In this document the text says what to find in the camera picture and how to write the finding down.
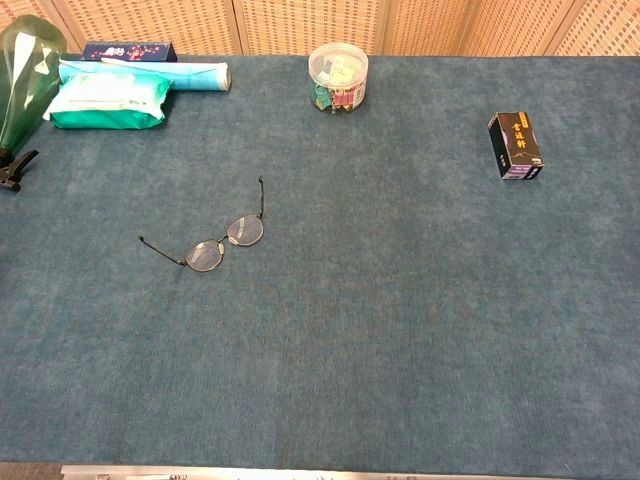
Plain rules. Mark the thin-framed eyeglasses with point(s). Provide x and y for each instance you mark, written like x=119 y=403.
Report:
x=204 y=255

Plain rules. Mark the clear jar of binder clips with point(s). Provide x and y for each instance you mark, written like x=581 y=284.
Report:
x=338 y=75

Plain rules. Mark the light blue wrap roll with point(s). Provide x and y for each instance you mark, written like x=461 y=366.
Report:
x=200 y=77

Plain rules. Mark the woven wicker folding screen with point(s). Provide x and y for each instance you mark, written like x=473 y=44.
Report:
x=300 y=25

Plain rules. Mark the black box with orange characters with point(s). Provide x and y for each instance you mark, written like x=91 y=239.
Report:
x=517 y=145

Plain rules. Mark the green white wet wipes pack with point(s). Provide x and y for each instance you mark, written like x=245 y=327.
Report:
x=105 y=100

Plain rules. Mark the dark blue printed box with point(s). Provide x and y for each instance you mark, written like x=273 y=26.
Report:
x=130 y=51

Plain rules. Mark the green plastic spray bottle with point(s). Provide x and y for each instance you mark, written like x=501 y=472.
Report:
x=25 y=75

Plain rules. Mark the silver metal table rail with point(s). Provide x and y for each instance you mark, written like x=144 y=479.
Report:
x=300 y=474

